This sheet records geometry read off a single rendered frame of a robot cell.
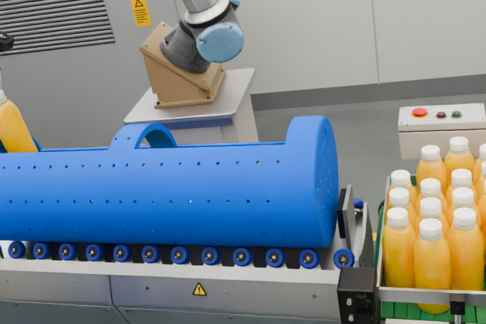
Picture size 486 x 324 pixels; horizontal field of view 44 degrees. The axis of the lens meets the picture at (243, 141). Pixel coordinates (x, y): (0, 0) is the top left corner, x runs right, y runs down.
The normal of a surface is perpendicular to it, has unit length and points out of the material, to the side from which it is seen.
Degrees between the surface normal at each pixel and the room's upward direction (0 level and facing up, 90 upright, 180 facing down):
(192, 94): 90
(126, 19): 90
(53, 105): 90
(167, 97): 90
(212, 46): 111
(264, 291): 70
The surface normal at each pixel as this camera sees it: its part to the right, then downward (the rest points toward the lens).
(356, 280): -0.18, -0.87
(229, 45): 0.21, 0.71
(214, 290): -0.30, 0.16
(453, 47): -0.19, 0.47
